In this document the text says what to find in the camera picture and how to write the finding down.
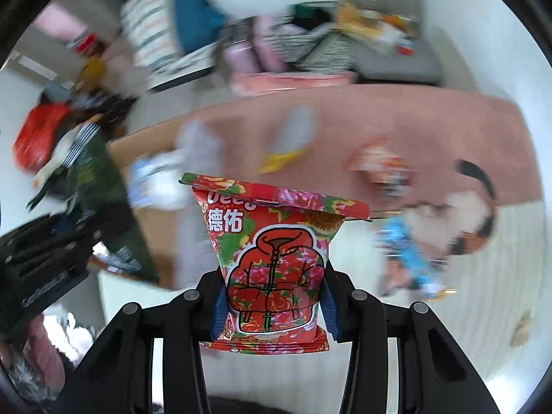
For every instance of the white and blue packet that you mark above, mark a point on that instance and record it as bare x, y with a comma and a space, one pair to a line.
157, 181

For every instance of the zebra striped cloth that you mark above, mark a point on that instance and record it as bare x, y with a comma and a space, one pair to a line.
302, 47

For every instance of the striped pillow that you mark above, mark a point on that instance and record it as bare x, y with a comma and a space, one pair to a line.
149, 30

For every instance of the pink cloth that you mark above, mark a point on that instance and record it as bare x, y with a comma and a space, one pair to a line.
43, 353

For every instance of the dark green floral packet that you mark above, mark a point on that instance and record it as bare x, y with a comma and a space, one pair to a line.
108, 198

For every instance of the pink box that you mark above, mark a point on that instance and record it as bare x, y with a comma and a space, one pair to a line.
289, 84

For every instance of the grey and yellow plush toy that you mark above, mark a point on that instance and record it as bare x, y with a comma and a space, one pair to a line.
293, 133

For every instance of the pile of snack packets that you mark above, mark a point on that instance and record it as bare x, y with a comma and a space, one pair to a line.
379, 26

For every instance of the cream striped rug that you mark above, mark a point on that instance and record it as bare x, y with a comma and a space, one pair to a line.
487, 293

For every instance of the yellow plush item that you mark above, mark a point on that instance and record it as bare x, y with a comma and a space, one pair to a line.
94, 70

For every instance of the blue patterned packet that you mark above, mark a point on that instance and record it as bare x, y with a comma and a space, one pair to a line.
409, 258

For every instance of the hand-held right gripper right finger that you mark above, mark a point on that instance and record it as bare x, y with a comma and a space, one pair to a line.
330, 310

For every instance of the brown cardboard sheet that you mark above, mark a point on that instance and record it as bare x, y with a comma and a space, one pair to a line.
159, 233

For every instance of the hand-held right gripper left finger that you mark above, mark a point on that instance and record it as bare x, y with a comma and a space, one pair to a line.
219, 310

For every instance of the blue cushion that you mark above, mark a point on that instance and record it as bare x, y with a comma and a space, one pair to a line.
194, 13

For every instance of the white brown black plush toy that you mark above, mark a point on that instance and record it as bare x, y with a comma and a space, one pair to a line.
461, 220

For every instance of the pink rug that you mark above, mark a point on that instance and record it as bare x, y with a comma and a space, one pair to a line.
409, 116

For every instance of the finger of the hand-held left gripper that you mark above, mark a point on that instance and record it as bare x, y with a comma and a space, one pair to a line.
47, 237

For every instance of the red and white snack packet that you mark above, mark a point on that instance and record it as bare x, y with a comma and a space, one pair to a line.
379, 164

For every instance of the red bag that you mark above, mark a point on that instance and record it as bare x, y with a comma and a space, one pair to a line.
41, 133

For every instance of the red floral tissue packet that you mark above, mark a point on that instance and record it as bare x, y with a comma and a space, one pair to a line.
276, 267

